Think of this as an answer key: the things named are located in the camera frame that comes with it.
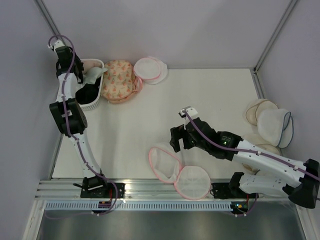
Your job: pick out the right aluminium frame post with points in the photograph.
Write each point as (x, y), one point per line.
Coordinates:
(275, 34)

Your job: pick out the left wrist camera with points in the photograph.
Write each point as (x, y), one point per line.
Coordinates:
(57, 44)

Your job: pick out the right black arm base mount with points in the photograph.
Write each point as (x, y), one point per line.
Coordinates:
(225, 188)

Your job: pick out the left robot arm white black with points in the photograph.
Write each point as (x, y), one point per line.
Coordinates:
(71, 120)

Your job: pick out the pale pink bra in basket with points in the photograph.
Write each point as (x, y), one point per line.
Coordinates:
(91, 67)

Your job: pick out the black bra in basket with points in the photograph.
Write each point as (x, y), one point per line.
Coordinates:
(88, 93)

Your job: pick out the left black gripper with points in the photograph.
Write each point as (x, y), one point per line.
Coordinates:
(73, 55)

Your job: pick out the floral peach laundry bag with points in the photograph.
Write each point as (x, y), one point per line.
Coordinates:
(120, 82)

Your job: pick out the white slotted cable duct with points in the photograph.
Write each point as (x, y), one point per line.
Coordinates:
(225, 206)

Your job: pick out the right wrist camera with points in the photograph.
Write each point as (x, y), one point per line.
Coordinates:
(188, 113)

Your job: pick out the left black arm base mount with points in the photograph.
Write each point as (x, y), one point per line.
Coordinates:
(97, 188)

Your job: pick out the aluminium mounting rail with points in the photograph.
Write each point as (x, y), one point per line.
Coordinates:
(134, 190)

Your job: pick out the round mesh bag pink trim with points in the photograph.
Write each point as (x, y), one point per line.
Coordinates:
(190, 182)

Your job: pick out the mint green bra in basket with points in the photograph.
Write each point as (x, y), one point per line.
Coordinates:
(91, 79)

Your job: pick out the white plastic laundry basket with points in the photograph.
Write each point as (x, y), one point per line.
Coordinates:
(95, 103)

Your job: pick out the white round bag pink trim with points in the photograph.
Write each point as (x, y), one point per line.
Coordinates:
(150, 70)

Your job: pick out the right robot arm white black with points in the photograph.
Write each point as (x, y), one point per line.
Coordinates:
(297, 180)

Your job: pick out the white bag blue trim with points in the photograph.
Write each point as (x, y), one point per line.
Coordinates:
(276, 126)

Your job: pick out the left aluminium frame post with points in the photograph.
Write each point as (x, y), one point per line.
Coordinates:
(50, 21)

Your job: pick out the aluminium frame post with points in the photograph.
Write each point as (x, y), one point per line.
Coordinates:
(50, 21)
(275, 34)

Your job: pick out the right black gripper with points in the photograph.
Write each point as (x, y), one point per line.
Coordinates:
(179, 132)

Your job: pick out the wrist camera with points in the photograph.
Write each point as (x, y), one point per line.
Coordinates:
(57, 44)
(188, 113)

